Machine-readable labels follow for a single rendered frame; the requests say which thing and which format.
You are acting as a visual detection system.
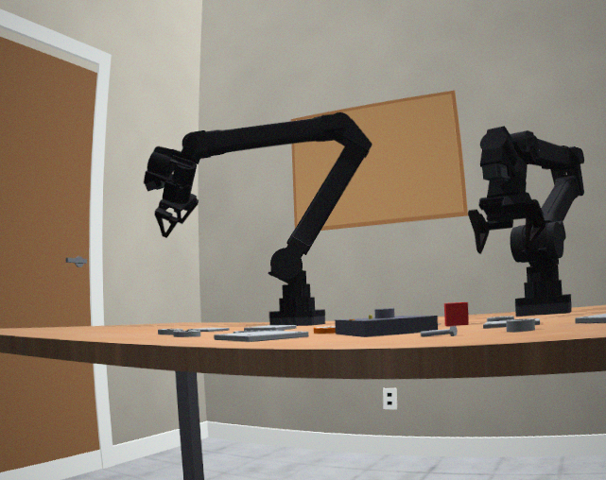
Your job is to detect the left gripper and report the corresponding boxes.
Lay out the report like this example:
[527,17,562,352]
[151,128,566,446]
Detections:
[468,192,545,254]

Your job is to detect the grey short cylinder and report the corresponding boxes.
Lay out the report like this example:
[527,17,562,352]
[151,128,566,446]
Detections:
[506,318,535,333]

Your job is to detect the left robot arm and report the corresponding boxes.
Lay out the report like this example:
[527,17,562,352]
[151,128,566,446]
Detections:
[480,127,584,306]

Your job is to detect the red cube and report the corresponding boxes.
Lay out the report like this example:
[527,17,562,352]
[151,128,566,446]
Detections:
[444,302,469,327]

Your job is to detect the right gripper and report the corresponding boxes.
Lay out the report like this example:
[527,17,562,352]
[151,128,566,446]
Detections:
[155,180,199,238]

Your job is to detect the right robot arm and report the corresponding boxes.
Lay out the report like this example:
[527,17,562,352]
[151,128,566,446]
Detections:
[144,112,372,318]

